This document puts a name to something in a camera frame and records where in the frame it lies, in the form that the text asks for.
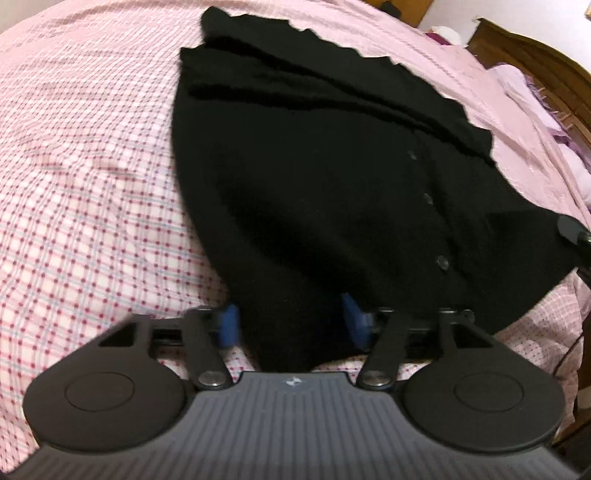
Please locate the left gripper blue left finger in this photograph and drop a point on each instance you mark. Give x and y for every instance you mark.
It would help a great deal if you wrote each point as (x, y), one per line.
(206, 333)

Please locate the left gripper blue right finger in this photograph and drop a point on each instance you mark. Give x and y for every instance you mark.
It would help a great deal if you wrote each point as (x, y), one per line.
(382, 335)

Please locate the black knit cardigan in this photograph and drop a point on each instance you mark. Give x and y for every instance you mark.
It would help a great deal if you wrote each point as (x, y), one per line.
(312, 174)

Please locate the pink pillow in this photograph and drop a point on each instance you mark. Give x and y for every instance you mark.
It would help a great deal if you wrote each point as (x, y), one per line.
(514, 81)

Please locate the dark wooden headboard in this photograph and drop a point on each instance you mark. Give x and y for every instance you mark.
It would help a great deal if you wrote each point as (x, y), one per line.
(561, 81)

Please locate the pink checked bed cover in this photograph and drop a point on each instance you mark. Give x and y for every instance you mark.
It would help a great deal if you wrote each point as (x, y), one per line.
(92, 226)

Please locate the purple cloth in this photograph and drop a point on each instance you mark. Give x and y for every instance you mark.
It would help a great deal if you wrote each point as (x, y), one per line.
(438, 38)

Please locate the wooden wardrobe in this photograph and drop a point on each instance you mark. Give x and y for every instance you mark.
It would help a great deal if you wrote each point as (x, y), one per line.
(413, 10)

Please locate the small black bag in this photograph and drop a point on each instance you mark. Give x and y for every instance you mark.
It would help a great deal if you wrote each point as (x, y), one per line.
(391, 9)

